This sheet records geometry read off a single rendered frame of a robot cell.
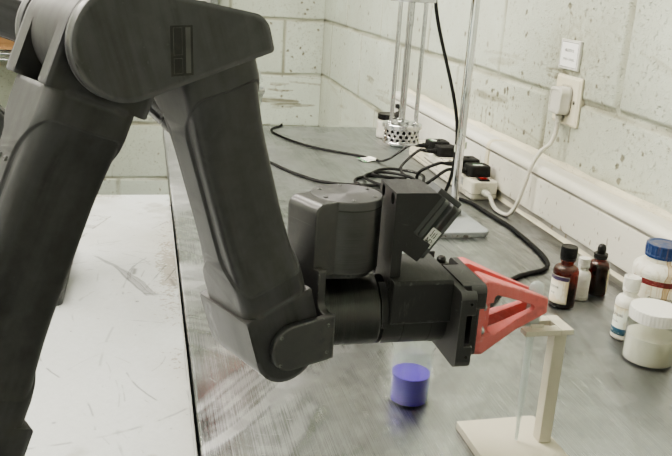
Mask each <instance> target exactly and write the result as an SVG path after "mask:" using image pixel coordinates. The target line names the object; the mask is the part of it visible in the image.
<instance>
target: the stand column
mask: <svg viewBox="0 0 672 456"><path fill-rule="evenodd" d="M480 2H481V0H471V10H470V19H469V29H468V38H467V48H466V57H465V66H464V76H463V85H462V95H461V104H460V113H459V123H458V132H457V142H456V151H455V160H454V170H453V179H452V189H451V196H452V197H454V198H455V199H456V200H457V201H459V193H460V184H461V175H462V166H463V157H464V148H465V139H466V130H467V120H468V111H469V102H470V93H471V84H472V75H473V66H474V56H475V47H476V38H477V29H478V20H479V11H480Z"/></svg>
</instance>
